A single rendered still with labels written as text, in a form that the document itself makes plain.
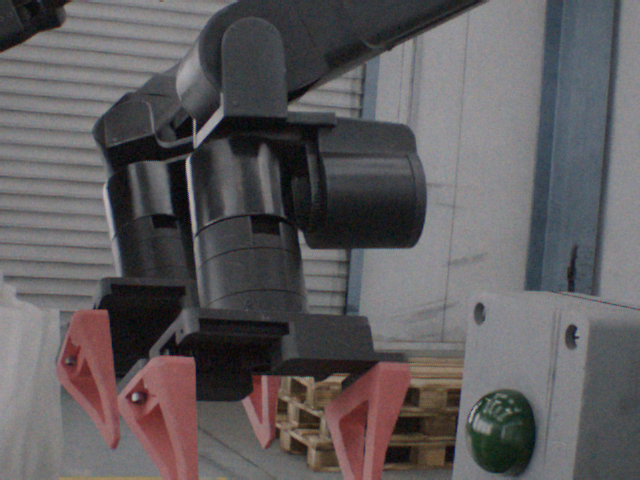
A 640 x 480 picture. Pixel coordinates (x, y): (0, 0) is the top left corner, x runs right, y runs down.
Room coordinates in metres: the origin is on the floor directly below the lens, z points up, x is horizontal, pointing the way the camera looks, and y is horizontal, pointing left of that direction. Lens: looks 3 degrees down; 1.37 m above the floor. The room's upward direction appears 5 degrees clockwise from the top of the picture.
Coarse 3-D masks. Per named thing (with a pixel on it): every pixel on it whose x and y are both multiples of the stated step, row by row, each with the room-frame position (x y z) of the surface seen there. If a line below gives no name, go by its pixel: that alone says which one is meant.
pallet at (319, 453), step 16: (288, 432) 6.26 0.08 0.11; (304, 432) 6.11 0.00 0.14; (400, 432) 6.31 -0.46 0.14; (288, 448) 6.24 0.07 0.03; (304, 448) 6.26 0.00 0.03; (320, 448) 5.92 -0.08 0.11; (400, 448) 6.45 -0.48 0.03; (416, 448) 6.14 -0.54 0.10; (432, 448) 6.14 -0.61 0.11; (448, 448) 6.58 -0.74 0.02; (320, 464) 5.93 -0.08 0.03; (336, 464) 5.96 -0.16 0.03; (384, 464) 6.09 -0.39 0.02; (400, 464) 6.11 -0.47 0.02; (416, 464) 6.12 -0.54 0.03; (432, 464) 6.14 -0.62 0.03; (448, 464) 6.19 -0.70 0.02
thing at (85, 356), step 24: (96, 312) 0.76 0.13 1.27; (72, 336) 0.77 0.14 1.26; (96, 336) 0.76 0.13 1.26; (120, 336) 0.81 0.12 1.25; (144, 336) 0.82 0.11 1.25; (72, 360) 0.79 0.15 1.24; (96, 360) 0.75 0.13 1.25; (120, 360) 0.81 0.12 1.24; (72, 384) 0.78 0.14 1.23; (96, 384) 0.76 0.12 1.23; (96, 408) 0.77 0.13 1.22
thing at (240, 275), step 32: (224, 224) 0.68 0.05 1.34; (224, 256) 0.67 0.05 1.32; (256, 256) 0.67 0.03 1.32; (288, 256) 0.68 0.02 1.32; (224, 288) 0.67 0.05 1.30; (256, 288) 0.66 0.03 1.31; (288, 288) 0.67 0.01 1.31; (192, 320) 0.63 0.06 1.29; (224, 320) 0.64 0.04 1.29; (256, 320) 0.65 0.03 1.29; (288, 320) 0.66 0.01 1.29; (320, 320) 0.66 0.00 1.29; (352, 320) 0.67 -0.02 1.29; (160, 352) 0.67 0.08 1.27; (256, 352) 0.67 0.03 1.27
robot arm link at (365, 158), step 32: (224, 32) 0.69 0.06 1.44; (256, 32) 0.70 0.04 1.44; (224, 64) 0.69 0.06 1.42; (256, 64) 0.70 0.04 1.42; (224, 96) 0.69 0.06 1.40; (256, 96) 0.69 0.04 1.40; (224, 128) 0.71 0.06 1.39; (256, 128) 0.72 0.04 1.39; (288, 128) 0.72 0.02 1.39; (320, 128) 0.72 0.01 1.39; (352, 128) 0.73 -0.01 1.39; (384, 128) 0.73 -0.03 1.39; (320, 160) 0.72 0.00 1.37; (352, 160) 0.72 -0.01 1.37; (384, 160) 0.72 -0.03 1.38; (416, 160) 0.73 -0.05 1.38; (352, 192) 0.71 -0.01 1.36; (384, 192) 0.71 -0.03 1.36; (416, 192) 0.72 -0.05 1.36; (320, 224) 0.72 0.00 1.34; (352, 224) 0.71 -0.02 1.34; (384, 224) 0.72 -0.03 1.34; (416, 224) 0.72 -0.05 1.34
